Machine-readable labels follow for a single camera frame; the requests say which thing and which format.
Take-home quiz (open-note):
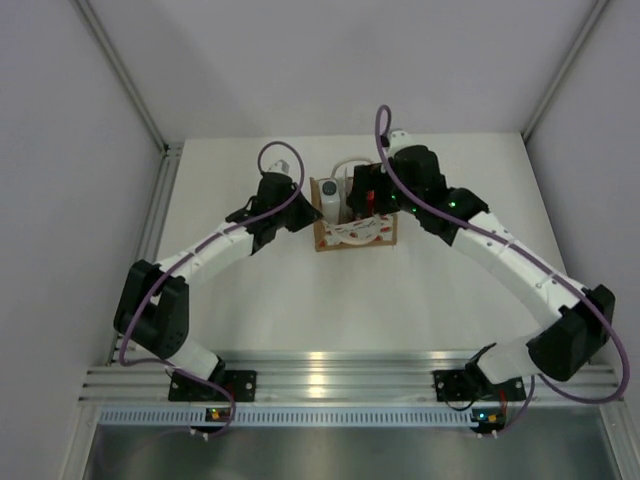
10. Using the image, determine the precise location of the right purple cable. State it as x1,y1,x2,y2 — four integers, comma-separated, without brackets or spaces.
374,104,632,441

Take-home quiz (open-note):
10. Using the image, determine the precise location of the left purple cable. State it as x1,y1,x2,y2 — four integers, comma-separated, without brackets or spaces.
117,141,306,441

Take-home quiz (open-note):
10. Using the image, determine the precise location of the burlap watermelon canvas bag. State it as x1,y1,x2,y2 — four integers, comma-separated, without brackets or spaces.
310,156,398,252

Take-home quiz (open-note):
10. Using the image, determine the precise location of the left aluminium frame post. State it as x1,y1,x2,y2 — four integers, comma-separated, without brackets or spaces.
71,0,167,153

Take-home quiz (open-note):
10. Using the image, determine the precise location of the aluminium mounting rail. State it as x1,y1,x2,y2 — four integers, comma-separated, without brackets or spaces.
79,348,624,404

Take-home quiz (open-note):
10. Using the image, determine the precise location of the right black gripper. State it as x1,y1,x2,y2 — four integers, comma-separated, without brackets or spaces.
346,163,422,219

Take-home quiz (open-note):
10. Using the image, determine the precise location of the right aluminium frame post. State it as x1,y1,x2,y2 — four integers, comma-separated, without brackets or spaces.
520,0,611,144

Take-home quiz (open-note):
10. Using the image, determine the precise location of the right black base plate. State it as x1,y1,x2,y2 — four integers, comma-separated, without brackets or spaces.
432,369,480,403

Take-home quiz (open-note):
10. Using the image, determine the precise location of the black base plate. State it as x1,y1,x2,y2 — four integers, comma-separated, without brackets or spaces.
432,369,480,403
168,370,257,403

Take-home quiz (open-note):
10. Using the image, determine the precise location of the purple cable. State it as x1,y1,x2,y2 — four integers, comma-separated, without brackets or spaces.
374,104,632,441
117,141,306,441

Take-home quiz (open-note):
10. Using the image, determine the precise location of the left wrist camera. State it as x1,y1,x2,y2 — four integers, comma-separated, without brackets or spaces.
268,160,290,175

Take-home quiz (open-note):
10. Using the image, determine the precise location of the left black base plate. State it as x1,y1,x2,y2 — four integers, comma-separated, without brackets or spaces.
168,370,257,403

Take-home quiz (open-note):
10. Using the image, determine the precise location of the white slotted cable duct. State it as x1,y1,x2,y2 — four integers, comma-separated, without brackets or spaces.
98,405,499,428

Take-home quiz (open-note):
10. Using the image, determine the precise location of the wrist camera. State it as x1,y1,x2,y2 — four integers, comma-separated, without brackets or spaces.
268,160,290,175
388,129,413,150

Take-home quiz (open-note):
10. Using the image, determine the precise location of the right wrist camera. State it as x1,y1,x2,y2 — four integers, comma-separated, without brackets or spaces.
388,129,413,150

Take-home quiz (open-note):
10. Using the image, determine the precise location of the white bottle grey cap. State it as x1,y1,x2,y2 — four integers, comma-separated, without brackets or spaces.
318,178,341,224

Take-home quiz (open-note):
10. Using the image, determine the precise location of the aluminium frame post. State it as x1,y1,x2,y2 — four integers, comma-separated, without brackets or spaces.
520,0,611,144
71,0,167,153

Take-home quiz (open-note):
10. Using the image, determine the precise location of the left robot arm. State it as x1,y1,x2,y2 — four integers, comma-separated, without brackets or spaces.
114,172,322,400

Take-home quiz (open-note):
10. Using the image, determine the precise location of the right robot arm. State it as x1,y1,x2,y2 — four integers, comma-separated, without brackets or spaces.
346,145,618,397

